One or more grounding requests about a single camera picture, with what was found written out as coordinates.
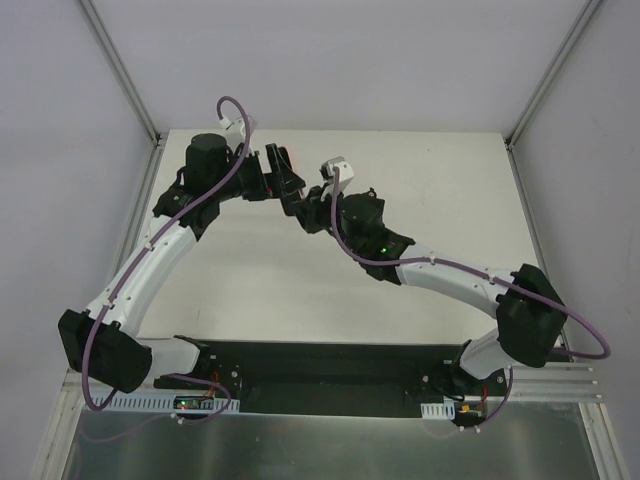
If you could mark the aluminium rail right front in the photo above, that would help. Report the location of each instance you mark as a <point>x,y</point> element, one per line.
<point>557,382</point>

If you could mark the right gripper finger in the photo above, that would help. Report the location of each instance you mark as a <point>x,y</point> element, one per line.
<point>296,205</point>
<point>316,194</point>

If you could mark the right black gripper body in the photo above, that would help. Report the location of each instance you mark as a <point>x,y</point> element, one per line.
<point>310,215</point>

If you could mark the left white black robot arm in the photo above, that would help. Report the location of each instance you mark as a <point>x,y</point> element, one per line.
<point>102,342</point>

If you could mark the black phone pink case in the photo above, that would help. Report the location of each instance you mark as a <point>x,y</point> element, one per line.
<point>289,181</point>

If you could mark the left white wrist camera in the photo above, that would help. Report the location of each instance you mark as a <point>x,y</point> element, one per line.
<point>234,131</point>

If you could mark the left white cable duct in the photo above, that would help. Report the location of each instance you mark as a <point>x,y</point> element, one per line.
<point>171,403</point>

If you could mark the left aluminium frame post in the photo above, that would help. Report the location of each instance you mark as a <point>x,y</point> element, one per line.
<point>118,68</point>

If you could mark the right aluminium frame post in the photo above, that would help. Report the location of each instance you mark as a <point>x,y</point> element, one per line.
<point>576,33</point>

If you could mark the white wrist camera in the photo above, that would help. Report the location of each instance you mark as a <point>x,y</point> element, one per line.
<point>337,174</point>
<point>234,131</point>

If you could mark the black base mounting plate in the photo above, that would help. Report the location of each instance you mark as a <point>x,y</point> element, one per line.
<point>387,381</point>

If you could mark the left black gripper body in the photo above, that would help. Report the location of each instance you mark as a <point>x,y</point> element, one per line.
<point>259,176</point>

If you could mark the white cable duct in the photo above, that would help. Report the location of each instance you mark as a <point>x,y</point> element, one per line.
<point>171,403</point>
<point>438,411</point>

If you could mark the aluminium frame post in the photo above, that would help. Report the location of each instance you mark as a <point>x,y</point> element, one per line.
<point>118,68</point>
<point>576,33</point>

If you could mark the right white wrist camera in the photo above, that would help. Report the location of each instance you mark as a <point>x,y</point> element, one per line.
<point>337,174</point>

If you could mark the right white cable duct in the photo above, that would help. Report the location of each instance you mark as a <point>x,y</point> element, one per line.
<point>438,411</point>

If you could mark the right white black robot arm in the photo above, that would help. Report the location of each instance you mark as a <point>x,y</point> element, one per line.
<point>523,303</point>

